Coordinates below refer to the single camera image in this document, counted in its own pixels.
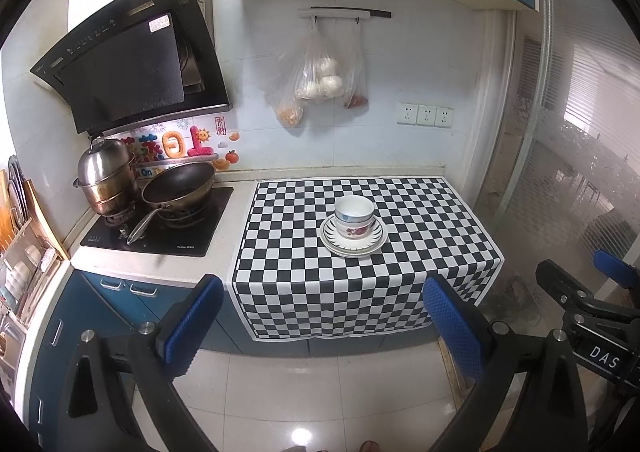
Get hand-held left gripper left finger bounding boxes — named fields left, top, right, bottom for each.
left=50, top=274, right=225, bottom=452

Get metal dish rack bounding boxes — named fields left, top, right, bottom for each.
left=0, top=157, right=68, bottom=327

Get colourful wall stickers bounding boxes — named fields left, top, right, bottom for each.
left=112, top=119, right=246, bottom=177

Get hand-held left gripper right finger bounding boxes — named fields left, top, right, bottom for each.
left=422, top=275, right=588, bottom=452

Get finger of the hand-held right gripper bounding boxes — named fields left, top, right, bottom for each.
left=536, top=259, right=597, bottom=315
left=594, top=249, right=640, bottom=291

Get steel steamer pot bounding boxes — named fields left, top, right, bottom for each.
left=73, top=136, right=141, bottom=217

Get dark frying pan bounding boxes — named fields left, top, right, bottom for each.
left=126, top=162, right=217, bottom=246

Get steel sink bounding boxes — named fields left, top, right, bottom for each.
left=0, top=317, right=27, bottom=383

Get black range hood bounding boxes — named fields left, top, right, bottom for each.
left=30, top=0, right=234, bottom=135

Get wooden cutting board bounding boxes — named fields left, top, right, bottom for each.
left=25, top=179, right=69, bottom=261

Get plastic bag of red food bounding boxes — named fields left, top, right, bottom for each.
left=342, top=22, right=369, bottom=110

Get black white checkered cloth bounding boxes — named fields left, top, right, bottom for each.
left=227, top=177, right=505, bottom=343

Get black gas stove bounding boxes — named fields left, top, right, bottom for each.
left=80, top=186, right=235, bottom=259

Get plastic bag of white buns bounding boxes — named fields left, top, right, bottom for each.
left=292, top=22, right=346, bottom=105

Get white wall hook rail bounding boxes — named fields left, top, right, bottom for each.
left=298, top=6, right=392, bottom=22

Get plain white bowl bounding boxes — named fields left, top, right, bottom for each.
left=334, top=196, right=375, bottom=223

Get white plate with floral print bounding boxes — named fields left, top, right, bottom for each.
left=320, top=217, right=388, bottom=259

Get frosted glass sliding door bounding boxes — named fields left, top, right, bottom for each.
left=500, top=0, right=640, bottom=313

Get plastic bag of orange food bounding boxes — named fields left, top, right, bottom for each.
left=262, top=46, right=305, bottom=129

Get blue striped plate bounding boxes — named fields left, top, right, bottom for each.
left=324, top=214, right=385, bottom=251

